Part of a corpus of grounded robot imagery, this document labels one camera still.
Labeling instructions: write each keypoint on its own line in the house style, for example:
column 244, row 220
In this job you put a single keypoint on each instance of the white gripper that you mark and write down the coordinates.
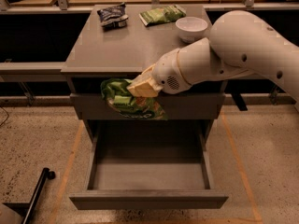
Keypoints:
column 167, row 71

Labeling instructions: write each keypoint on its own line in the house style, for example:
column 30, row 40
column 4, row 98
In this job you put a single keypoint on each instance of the green rice chip bag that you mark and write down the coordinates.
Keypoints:
column 114, row 92

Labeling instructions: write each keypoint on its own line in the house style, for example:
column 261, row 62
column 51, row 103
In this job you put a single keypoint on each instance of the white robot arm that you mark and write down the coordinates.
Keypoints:
column 239, row 44

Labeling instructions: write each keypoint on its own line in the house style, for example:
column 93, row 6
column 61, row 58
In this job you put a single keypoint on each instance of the grey middle drawer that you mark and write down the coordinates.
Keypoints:
column 181, row 106

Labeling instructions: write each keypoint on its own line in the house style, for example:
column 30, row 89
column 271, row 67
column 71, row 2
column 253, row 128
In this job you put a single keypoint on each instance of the grey drawer cabinet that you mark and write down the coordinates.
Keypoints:
column 99, row 55

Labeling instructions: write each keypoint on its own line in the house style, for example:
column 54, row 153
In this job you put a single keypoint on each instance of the dark blue snack bag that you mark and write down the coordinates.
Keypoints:
column 113, row 17

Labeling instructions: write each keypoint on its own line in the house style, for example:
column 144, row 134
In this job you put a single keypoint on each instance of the open grey bottom drawer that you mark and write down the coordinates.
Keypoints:
column 149, row 165

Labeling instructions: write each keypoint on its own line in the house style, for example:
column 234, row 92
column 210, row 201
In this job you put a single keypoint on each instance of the white bowl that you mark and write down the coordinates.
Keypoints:
column 191, row 29

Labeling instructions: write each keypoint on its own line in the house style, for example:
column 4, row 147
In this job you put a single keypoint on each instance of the black metal stand leg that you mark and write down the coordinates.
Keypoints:
column 29, row 208

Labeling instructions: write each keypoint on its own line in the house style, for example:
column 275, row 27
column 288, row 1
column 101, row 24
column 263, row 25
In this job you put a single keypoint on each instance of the grey metal rail frame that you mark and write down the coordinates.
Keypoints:
column 49, row 71

